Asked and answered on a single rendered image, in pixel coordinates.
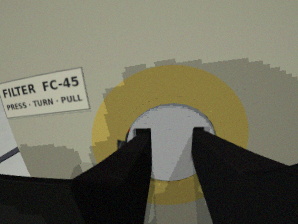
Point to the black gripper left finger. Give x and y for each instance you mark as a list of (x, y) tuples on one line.
[(114, 191)]

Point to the white cylinder with two slots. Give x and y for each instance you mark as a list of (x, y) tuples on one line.
[(171, 128)]

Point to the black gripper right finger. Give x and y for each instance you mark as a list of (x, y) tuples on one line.
[(242, 187)]

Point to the dark grey flat bar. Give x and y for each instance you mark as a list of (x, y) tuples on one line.
[(10, 153)]

